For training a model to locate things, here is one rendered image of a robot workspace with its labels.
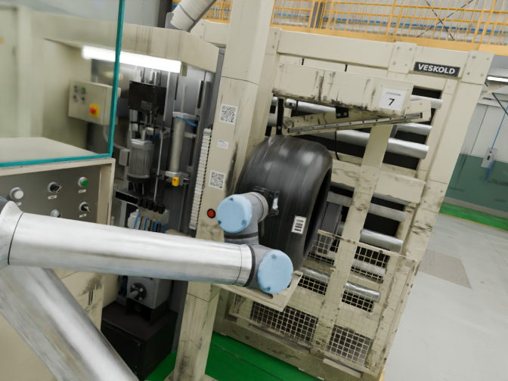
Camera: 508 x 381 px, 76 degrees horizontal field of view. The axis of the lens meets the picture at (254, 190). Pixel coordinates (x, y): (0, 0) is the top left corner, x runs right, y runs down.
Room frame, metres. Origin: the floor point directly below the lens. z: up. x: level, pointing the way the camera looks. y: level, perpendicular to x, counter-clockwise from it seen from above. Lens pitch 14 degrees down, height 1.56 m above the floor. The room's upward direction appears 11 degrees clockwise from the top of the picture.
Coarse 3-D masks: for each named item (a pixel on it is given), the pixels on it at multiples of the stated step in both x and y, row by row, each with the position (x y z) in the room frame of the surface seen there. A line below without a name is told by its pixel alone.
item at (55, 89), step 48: (0, 0) 0.86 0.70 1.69; (48, 0) 0.98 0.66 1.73; (96, 0) 1.13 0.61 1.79; (0, 48) 0.86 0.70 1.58; (48, 48) 0.99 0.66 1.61; (96, 48) 1.15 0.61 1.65; (0, 96) 0.86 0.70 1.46; (48, 96) 0.99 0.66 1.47; (96, 96) 1.16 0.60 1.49; (0, 144) 0.86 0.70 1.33; (48, 144) 1.00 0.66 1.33; (96, 144) 1.17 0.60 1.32
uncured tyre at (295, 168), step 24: (264, 144) 1.29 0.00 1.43; (288, 144) 1.29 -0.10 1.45; (312, 144) 1.31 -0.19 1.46; (264, 168) 1.19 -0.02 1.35; (288, 168) 1.18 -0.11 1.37; (312, 168) 1.19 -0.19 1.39; (240, 192) 1.17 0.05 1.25; (288, 192) 1.12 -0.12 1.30; (312, 192) 1.14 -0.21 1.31; (288, 216) 1.10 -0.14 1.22; (312, 216) 1.59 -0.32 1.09; (264, 240) 1.12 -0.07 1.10; (288, 240) 1.10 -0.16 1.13; (312, 240) 1.45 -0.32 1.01
